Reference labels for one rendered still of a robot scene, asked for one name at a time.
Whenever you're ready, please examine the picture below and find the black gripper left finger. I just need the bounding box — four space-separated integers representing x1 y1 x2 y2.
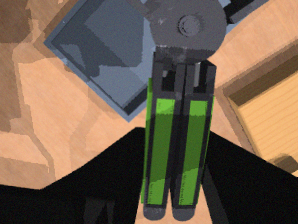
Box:
0 127 145 224

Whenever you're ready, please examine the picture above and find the blue-grey shallow tray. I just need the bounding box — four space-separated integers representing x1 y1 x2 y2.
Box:
43 0 156 123

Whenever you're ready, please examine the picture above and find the light brown wooden board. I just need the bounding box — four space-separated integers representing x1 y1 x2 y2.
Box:
228 54 298 166

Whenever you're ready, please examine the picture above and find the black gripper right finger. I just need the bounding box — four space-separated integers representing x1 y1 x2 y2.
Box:
201 131 298 224

